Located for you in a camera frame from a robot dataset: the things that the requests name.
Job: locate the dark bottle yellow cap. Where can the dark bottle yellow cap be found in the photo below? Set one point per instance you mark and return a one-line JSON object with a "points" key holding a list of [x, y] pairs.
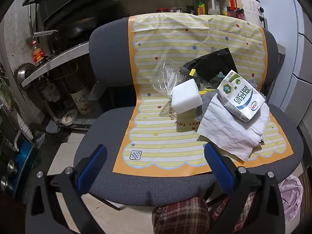
{"points": [[190, 7]]}

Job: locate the grey glittery cloth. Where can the grey glittery cloth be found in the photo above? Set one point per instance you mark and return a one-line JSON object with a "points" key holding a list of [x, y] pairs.
{"points": [[206, 101]]}

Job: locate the grey refrigerator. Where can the grey refrigerator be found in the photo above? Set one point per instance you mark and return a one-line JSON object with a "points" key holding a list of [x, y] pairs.
{"points": [[280, 4]]}

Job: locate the clear crinkled plastic bag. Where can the clear crinkled plastic bag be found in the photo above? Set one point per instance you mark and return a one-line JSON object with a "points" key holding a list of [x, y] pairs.
{"points": [[163, 75]]}

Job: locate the steel stove counter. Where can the steel stove counter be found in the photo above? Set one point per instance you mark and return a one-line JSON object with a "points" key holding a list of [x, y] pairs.
{"points": [[56, 62]]}

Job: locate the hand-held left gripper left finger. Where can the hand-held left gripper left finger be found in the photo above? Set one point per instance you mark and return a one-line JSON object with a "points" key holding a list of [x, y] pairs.
{"points": [[92, 165]]}

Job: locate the black plastic bag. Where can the black plastic bag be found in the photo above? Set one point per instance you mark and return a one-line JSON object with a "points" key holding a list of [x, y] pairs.
{"points": [[214, 65]]}

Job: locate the white air fryer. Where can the white air fryer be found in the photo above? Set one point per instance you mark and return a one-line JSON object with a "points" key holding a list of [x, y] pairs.
{"points": [[251, 7]]}

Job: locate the yellow striped orange-edged mat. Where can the yellow striped orange-edged mat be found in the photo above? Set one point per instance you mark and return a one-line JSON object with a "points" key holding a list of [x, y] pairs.
{"points": [[151, 139]]}

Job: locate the white printed bowl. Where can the white printed bowl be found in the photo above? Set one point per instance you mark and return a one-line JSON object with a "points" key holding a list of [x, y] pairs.
{"points": [[69, 117]]}

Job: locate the amber oil bottle red label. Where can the amber oil bottle red label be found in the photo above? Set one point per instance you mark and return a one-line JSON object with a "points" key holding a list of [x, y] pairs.
{"points": [[37, 54]]}

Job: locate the white bucket with writing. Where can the white bucket with writing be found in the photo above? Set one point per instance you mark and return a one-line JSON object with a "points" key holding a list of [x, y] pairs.
{"points": [[81, 101]]}

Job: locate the red lid jar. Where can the red lid jar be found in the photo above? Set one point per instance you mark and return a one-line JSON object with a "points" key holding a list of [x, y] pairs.
{"points": [[162, 10]]}

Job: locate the white foam block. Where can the white foam block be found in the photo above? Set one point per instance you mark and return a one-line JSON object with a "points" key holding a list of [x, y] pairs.
{"points": [[186, 97]]}

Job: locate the grey fabric office chair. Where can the grey fabric office chair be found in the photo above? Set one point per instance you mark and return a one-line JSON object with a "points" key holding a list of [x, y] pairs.
{"points": [[109, 53]]}

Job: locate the person's plaid trousers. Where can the person's plaid trousers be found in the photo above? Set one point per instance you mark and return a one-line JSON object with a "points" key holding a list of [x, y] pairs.
{"points": [[180, 214]]}

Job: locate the white green milk carton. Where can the white green milk carton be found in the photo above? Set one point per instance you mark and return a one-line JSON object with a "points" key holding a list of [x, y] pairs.
{"points": [[241, 100]]}

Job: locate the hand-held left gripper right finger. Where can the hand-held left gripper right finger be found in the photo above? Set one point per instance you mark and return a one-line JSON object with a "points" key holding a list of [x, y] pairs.
{"points": [[219, 168]]}

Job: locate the steel pot lid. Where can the steel pot lid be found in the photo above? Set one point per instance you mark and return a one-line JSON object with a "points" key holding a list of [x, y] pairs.
{"points": [[25, 73]]}

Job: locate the large oil bottle red label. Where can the large oil bottle red label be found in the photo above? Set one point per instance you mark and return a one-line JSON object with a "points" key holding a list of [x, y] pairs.
{"points": [[233, 6]]}

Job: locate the green yellow label bottle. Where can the green yellow label bottle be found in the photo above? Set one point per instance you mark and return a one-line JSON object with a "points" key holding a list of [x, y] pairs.
{"points": [[200, 6]]}

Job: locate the white counter table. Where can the white counter table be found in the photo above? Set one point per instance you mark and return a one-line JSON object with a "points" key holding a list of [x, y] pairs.
{"points": [[281, 48]]}

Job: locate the white paper towel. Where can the white paper towel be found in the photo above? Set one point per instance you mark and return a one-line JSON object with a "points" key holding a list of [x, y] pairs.
{"points": [[224, 131]]}

